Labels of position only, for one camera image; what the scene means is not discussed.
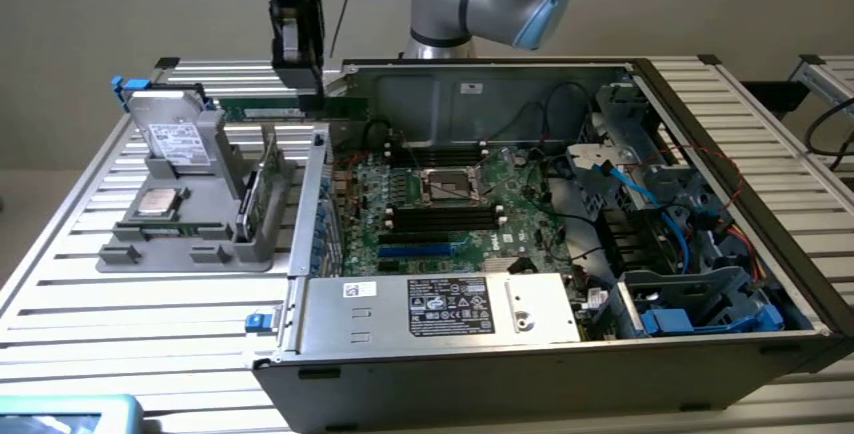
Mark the green RAM stick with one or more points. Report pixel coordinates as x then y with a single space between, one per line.
167 229
267 109

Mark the black RAM slot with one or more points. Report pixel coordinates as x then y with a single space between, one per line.
443 216
443 222
437 158
437 147
437 163
437 153
443 228
443 210

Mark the silver hard disk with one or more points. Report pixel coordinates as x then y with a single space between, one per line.
170 129

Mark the graphics card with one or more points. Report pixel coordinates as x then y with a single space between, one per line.
257 189

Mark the silver CPU chip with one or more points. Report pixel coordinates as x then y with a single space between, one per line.
158 202

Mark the metal CPU socket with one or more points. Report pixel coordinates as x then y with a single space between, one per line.
446 185

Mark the long black expansion slot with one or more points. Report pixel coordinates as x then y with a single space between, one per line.
414 239

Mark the blue expansion slot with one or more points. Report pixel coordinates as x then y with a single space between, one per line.
414 251

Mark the grey parts rack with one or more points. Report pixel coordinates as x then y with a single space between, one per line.
167 254

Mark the short black expansion slot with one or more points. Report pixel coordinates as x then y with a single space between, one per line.
389 267

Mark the green Dell motherboard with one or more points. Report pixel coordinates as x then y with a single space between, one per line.
521 234

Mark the grey metal disk bay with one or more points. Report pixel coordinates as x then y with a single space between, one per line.
617 119

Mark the blue square clamp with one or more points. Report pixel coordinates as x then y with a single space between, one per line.
262 321

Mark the silver power supply unit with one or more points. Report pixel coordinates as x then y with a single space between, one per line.
394 319

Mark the black finned heat sink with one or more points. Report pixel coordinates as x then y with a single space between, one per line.
628 241

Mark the open black PC case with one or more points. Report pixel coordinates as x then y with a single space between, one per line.
467 389

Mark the black box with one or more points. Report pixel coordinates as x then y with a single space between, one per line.
770 96

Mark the teal plastic device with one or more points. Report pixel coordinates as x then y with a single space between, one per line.
67 414

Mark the grey disk bay blue latches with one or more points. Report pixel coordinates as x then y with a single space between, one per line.
701 299

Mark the neighbouring slatted metal table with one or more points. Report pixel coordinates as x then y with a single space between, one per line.
828 79

